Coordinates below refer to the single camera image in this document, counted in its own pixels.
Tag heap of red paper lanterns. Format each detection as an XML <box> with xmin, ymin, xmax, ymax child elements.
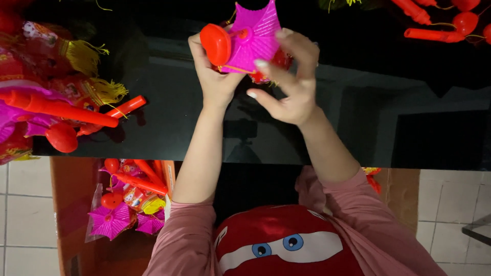
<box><xmin>0</xmin><ymin>0</ymin><xmax>129</xmax><ymax>166</ymax></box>

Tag red cushion with cartoon eyes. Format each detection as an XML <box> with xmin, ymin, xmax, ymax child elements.
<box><xmin>214</xmin><ymin>204</ymin><xmax>366</xmax><ymax>276</ymax></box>

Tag person's pink shirt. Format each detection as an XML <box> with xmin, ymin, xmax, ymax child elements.
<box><xmin>142</xmin><ymin>166</ymin><xmax>449</xmax><ymax>276</ymax></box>

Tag dark glass side table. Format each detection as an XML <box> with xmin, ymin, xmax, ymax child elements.
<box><xmin>461</xmin><ymin>213</ymin><xmax>491</xmax><ymax>247</ymax></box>

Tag green and yellow tassel lantern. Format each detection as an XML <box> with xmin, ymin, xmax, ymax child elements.
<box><xmin>318</xmin><ymin>0</ymin><xmax>386</xmax><ymax>13</ymax></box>

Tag long red plastic lantern handle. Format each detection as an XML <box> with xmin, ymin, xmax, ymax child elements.
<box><xmin>0</xmin><ymin>90</ymin><xmax>120</xmax><ymax>129</ymax></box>

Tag person's right hand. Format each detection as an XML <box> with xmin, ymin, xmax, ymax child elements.
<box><xmin>246</xmin><ymin>28</ymin><xmax>325</xmax><ymax>127</ymax></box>

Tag cardboard carton of toy lanterns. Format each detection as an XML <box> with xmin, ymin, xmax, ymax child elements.
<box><xmin>49</xmin><ymin>156</ymin><xmax>177</xmax><ymax>276</ymax></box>

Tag person's left hand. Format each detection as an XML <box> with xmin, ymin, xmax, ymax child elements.
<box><xmin>187</xmin><ymin>24</ymin><xmax>247</xmax><ymax>109</ymax></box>

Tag short red plastic lantern handle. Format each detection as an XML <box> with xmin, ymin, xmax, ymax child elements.
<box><xmin>77</xmin><ymin>95</ymin><xmax>147</xmax><ymax>137</ymax></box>

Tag magenta and red toy lantern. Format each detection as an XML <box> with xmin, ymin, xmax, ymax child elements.
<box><xmin>199</xmin><ymin>0</ymin><xmax>295</xmax><ymax>86</ymax></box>

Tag brown cardboard carton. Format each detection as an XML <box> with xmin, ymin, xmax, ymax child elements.
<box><xmin>362</xmin><ymin>167</ymin><xmax>421</xmax><ymax>235</ymax></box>

